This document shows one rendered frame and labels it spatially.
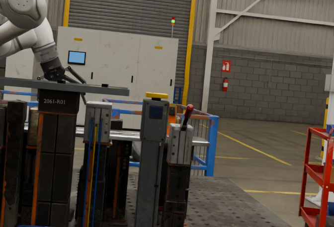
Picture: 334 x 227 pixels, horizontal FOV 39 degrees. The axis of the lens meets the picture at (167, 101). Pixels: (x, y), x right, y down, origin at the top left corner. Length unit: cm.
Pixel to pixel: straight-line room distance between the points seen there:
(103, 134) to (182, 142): 24
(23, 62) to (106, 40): 164
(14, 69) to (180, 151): 819
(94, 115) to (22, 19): 37
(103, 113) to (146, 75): 815
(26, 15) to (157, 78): 841
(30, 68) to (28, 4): 825
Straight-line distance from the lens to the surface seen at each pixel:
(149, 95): 127
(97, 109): 142
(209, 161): 359
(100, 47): 948
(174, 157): 146
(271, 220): 189
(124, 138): 155
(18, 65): 950
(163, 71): 961
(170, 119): 177
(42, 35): 182
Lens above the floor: 121
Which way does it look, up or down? 3 degrees down
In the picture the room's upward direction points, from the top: 5 degrees clockwise
